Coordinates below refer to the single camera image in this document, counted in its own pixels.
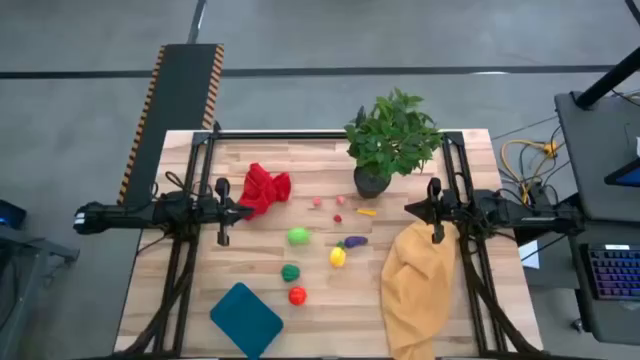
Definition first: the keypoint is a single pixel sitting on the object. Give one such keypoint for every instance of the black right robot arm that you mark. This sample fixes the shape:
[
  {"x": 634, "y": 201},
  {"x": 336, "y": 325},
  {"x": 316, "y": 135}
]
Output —
[{"x": 515, "y": 212}]

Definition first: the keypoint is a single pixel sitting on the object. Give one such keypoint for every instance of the purple toy eggplant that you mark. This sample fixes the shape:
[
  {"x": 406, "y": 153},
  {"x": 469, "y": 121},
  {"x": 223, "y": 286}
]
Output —
[{"x": 356, "y": 242}]

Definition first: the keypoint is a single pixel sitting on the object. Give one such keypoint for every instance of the black metal table frame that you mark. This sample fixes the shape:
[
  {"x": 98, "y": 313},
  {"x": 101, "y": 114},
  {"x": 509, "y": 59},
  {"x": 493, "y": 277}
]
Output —
[{"x": 300, "y": 135}]

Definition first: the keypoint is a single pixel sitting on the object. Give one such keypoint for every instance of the dark green toy pepper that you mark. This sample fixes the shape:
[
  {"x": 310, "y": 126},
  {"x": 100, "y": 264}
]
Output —
[{"x": 290, "y": 273}]

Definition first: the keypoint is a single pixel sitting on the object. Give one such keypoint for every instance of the small yellow toy banana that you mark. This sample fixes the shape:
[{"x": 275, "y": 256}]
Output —
[{"x": 366, "y": 212}]

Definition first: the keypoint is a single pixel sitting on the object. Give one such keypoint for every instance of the backlit computer keyboard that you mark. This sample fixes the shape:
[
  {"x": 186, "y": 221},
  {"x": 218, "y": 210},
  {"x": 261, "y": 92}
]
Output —
[{"x": 617, "y": 272}]

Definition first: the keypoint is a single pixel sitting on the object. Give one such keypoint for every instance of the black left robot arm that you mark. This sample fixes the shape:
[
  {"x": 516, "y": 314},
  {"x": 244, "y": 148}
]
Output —
[{"x": 125, "y": 215}]

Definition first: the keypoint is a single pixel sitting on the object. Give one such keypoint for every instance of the red toy tomato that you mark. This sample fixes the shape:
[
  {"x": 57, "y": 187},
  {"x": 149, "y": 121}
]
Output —
[{"x": 297, "y": 296}]

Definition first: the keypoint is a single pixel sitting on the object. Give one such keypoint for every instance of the dark device with blue light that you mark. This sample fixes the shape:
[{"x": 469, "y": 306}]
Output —
[{"x": 10, "y": 215}]

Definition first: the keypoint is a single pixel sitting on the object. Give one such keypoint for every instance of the crumpled red cloth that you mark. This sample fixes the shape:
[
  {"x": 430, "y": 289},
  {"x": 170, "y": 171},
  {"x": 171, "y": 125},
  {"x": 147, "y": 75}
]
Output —
[{"x": 262, "y": 190}]

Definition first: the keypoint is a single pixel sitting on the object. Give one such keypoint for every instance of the grey desk surface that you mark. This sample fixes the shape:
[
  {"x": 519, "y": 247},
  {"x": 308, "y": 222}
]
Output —
[{"x": 595, "y": 160}]

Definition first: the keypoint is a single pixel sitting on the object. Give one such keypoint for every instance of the teal plastic tupperware container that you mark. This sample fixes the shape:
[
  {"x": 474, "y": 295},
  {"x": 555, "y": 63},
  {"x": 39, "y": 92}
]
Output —
[{"x": 246, "y": 320}]

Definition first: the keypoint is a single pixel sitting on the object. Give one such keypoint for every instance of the black ramp with hazard stripes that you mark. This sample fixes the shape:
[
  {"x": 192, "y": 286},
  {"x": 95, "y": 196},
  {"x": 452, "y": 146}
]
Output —
[{"x": 180, "y": 100}]

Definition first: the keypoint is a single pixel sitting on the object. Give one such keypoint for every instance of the white paper sheet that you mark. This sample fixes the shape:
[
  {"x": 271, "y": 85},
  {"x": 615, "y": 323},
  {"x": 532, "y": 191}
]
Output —
[{"x": 529, "y": 255}]

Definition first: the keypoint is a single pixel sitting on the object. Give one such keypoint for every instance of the grey metal cart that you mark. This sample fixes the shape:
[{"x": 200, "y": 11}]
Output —
[{"x": 30, "y": 250}]

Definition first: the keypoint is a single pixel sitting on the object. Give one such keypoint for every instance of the black pole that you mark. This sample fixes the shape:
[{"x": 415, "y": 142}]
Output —
[{"x": 610, "y": 77}]

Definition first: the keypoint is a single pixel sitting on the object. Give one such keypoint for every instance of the mustard yellow cloth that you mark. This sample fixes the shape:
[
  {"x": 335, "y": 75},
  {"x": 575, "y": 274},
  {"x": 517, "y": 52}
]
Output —
[{"x": 415, "y": 290}]

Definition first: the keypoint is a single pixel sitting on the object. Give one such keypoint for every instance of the grey keyboard stand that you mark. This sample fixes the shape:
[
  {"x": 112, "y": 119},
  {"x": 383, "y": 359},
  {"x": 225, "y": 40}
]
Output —
[{"x": 600, "y": 320}]

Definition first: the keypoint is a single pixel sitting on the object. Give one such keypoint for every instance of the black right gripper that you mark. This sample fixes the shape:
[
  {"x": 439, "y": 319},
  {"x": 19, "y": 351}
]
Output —
[{"x": 437, "y": 210}]

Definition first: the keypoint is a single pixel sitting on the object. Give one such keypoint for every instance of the light green toy fruit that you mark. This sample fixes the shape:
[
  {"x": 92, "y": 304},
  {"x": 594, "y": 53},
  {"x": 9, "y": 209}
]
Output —
[{"x": 298, "y": 236}]

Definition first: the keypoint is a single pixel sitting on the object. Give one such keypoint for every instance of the small pink toy piece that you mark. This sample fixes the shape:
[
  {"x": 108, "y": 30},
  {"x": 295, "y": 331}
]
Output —
[
  {"x": 340, "y": 200},
  {"x": 317, "y": 201}
]

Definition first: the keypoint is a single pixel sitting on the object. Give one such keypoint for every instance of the tablet with blue screen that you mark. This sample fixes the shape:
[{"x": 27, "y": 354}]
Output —
[{"x": 625, "y": 176}]

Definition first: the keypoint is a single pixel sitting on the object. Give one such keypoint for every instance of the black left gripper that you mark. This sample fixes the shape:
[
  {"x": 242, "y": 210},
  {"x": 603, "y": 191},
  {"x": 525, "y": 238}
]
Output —
[{"x": 222, "y": 212}]

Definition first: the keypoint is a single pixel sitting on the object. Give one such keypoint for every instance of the green potted plant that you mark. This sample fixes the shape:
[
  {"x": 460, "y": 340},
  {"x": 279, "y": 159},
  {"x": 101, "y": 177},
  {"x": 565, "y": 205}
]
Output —
[{"x": 390, "y": 135}]

